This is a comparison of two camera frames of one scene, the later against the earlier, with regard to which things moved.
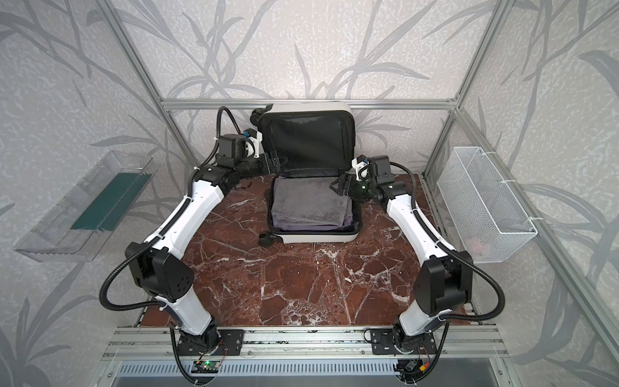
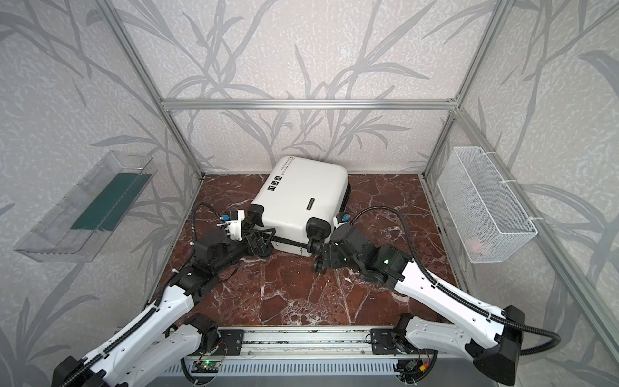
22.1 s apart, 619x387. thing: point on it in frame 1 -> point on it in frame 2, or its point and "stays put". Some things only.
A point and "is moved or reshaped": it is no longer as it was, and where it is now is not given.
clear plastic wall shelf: x=85 y=225 stays put
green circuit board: x=205 y=367 stays put
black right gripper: x=348 y=183 -> x=330 y=254
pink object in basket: x=475 y=246 stays put
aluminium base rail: x=305 y=343 stays put
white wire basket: x=489 y=221 stays put
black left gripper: x=270 y=164 -> x=251 y=237
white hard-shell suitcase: x=305 y=146 is moved or reshaped
